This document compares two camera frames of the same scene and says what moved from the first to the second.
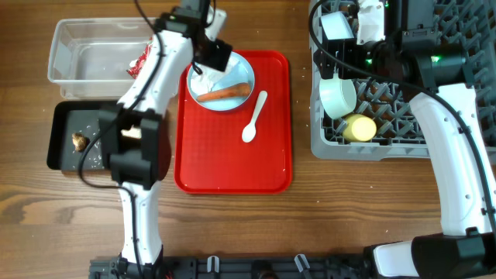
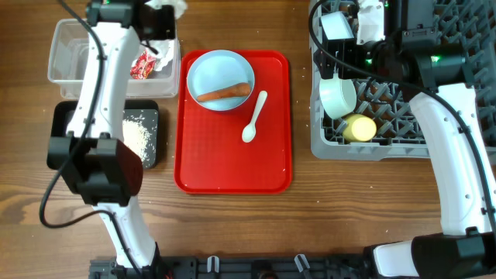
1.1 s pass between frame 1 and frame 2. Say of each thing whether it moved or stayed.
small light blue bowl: stayed
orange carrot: stayed
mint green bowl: stayed
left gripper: moved
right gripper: stayed
